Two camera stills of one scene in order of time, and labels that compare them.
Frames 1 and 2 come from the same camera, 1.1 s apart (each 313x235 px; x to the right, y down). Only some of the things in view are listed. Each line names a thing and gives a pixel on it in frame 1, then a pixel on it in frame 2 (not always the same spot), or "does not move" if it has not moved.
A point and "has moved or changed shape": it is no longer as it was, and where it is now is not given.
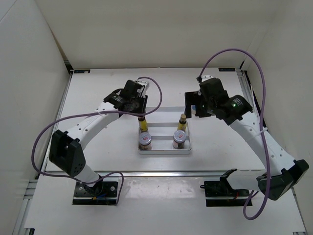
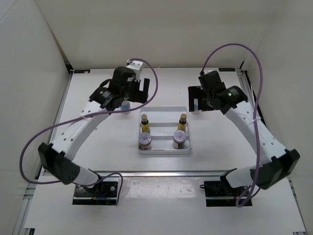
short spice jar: [179, 139] does not move
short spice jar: [145, 141] does not move
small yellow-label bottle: [143, 124] has moved or changed shape
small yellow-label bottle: [182, 123] does not move
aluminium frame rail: [247, 173] does not move
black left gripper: [142, 109] -> [143, 95]
